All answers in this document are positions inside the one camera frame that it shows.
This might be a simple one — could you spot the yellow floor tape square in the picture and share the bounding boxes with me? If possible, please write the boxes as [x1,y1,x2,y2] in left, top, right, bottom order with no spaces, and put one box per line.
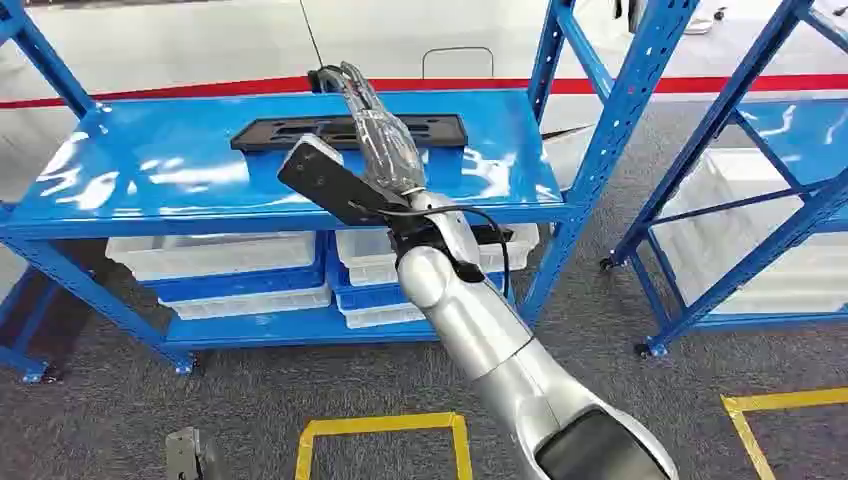
[294,411,473,480]
[720,387,848,480]

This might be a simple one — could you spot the black plastic tray part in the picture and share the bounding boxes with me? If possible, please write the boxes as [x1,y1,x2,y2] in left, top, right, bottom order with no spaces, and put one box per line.
[230,113,469,154]

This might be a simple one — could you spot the thin black antenna wire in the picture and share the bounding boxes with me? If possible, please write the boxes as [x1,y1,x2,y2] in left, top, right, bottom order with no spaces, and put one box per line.
[298,0,326,70]

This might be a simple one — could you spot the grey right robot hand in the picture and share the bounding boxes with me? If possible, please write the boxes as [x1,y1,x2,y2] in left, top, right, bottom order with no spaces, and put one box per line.
[307,61,427,197]

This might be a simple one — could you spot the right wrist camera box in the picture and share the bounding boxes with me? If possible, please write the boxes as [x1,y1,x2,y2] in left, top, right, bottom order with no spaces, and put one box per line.
[276,133,412,228]

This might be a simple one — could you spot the large white plastic bin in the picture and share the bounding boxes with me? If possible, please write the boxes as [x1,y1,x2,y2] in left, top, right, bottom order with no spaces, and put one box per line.
[652,148,848,316]

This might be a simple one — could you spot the red floor tape line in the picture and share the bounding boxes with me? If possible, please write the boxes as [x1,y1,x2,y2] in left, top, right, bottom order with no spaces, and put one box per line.
[0,74,848,111]

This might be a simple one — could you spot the grey metal loop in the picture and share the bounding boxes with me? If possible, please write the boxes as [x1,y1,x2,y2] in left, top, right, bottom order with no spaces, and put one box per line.
[421,46,496,79]

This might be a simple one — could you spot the blue metal shelf rack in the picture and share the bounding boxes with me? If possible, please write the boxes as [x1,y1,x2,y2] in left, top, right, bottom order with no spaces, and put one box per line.
[599,0,848,360]
[0,0,700,386]

